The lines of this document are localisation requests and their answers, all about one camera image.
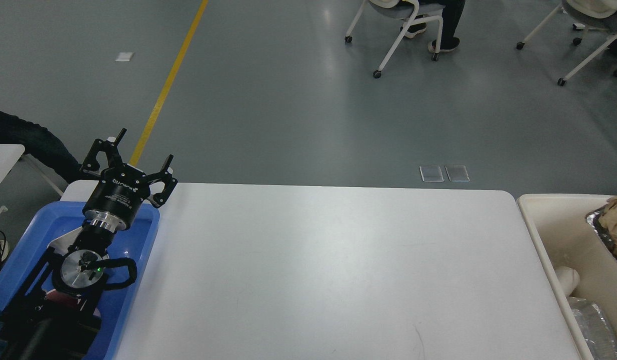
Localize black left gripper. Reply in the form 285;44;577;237
79;128;179;232

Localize pink mug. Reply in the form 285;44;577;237
45;289;80;309

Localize white chair at right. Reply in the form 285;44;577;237
516;0;617;87

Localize seated person dark trousers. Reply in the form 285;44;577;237
404;0;466;53

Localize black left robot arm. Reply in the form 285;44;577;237
0;129;178;360

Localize steel rectangular container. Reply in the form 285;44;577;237
48;227;83;255

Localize brown paper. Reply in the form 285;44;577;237
599;195;617;257

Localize white side table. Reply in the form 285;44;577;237
0;144;25;184

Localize cream plastic bin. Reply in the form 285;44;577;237
517;194;617;360

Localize white cup in bin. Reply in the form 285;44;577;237
554;266;581;297

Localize foil tray in bin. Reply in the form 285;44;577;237
567;297;617;360

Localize aluminium foil tray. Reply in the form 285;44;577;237
585;206;617;262

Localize blue plastic tray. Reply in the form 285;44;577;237
0;201;160;360

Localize white office chair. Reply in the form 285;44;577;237
344;0;445;79

